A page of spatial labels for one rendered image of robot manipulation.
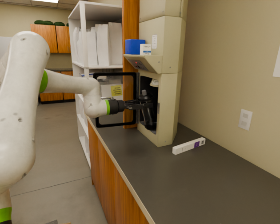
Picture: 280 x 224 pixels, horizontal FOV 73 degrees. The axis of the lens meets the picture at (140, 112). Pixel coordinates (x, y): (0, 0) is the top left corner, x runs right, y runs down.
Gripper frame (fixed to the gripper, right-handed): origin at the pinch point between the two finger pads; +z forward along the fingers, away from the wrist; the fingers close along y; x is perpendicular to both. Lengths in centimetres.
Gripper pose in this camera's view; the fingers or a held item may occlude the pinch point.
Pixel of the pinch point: (146, 103)
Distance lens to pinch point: 125.1
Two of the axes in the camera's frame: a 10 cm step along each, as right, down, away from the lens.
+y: -4.3, -2.9, 8.6
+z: 9.0, -1.1, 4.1
